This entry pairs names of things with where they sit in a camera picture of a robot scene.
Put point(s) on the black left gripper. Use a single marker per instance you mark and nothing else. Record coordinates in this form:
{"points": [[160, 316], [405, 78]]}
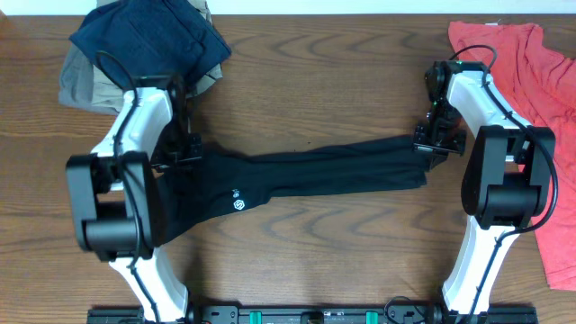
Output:
{"points": [[161, 160]]}

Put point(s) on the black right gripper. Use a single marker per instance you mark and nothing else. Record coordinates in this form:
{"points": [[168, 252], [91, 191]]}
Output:
{"points": [[437, 153]]}

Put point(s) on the black t-shirt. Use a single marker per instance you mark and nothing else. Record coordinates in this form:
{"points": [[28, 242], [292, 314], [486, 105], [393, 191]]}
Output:
{"points": [[222, 183]]}

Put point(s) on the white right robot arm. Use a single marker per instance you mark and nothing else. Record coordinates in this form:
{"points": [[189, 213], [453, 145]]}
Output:
{"points": [[509, 179]]}

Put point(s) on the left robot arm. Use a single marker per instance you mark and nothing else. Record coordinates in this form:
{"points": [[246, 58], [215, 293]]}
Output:
{"points": [[116, 204]]}

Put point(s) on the folded beige garment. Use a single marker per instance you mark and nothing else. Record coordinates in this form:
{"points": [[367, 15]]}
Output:
{"points": [[207, 76]]}

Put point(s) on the red t-shirt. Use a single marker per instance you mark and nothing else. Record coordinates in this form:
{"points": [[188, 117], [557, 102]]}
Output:
{"points": [[540, 85]]}

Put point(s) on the folded grey garment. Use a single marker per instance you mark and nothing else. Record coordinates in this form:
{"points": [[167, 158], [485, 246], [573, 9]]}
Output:
{"points": [[84, 86]]}

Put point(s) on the folded navy blue garment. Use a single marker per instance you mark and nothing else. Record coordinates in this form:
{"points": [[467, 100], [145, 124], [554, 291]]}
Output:
{"points": [[153, 37]]}

